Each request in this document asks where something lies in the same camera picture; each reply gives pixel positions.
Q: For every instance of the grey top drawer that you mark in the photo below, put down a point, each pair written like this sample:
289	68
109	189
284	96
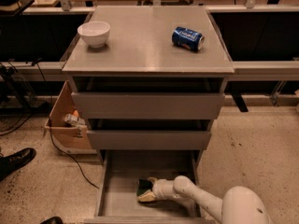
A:
147	97

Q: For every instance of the grey bottom drawer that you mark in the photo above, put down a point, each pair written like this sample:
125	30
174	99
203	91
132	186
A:
122	169

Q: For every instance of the black shoe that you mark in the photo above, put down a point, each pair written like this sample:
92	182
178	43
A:
16	161
53	220

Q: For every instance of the grey drawer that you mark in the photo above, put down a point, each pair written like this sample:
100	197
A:
149	134
122	169
147	97

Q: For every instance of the orange item in box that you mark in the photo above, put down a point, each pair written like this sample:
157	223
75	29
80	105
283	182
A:
75	113

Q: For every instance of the silver can in box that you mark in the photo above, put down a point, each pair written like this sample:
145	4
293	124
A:
73	120

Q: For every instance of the black stand at left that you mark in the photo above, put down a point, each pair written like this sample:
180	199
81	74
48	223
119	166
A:
23	92

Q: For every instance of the grey middle drawer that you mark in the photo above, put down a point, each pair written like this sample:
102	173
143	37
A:
149	134

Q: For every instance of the grey drawer cabinet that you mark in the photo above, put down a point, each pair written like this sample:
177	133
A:
140	45

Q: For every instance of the green yellow sponge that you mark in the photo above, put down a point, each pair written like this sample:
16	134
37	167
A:
144	185

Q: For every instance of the cardboard box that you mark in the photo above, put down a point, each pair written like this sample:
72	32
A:
66	126

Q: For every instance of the white ceramic bowl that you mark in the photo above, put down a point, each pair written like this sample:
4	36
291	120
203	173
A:
94	33

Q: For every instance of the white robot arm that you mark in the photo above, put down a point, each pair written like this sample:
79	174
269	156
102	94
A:
239	205

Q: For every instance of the blue soda can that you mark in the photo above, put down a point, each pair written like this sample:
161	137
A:
188	39

